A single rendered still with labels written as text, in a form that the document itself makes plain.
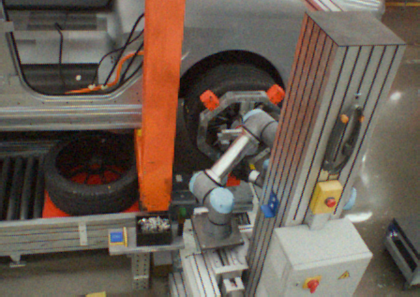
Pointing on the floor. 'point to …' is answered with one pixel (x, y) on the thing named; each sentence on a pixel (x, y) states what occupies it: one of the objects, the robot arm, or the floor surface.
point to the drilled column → (140, 271)
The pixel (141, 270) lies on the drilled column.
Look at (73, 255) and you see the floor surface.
